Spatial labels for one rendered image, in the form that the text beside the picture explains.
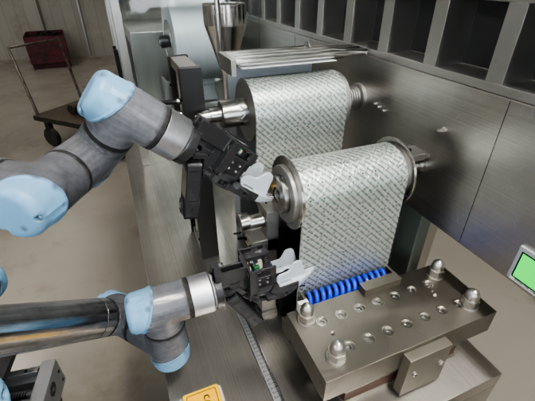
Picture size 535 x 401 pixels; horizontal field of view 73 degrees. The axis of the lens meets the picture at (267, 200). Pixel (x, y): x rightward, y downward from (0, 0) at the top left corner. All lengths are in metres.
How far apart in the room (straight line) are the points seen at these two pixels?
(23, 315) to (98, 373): 1.42
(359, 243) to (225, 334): 0.38
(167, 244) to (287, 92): 0.60
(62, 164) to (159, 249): 0.66
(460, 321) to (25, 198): 0.77
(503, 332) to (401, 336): 1.64
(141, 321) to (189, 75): 0.51
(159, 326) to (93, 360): 1.45
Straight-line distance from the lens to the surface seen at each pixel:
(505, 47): 0.74
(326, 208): 0.69
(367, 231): 0.79
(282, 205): 0.68
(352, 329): 0.76
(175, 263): 1.10
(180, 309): 0.67
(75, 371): 2.12
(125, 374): 2.02
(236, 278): 0.68
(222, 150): 0.62
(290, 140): 0.87
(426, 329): 0.80
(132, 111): 0.55
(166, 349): 0.74
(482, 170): 0.78
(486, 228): 0.80
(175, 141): 0.57
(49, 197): 0.51
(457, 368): 0.94
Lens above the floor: 1.62
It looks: 32 degrees down
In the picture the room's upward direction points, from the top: straight up
